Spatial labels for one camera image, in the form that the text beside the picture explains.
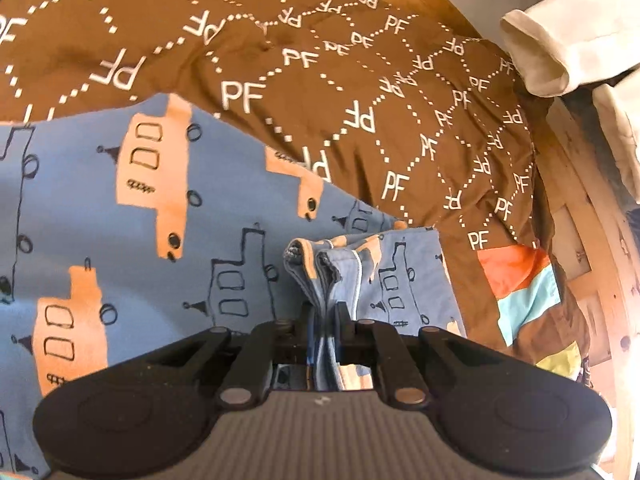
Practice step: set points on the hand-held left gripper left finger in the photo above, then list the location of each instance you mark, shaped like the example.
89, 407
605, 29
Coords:
305, 322

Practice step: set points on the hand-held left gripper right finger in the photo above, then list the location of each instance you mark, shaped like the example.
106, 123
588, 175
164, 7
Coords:
342, 322

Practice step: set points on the blue car print pants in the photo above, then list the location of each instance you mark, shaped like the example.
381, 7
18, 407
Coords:
100, 200

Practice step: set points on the brown patterned colour-block blanket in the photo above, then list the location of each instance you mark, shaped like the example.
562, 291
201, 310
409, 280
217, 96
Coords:
350, 60

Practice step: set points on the cream hanging garment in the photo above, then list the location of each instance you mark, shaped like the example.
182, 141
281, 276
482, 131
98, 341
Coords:
565, 50

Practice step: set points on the wooden bed frame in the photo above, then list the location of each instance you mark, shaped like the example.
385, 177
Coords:
590, 240

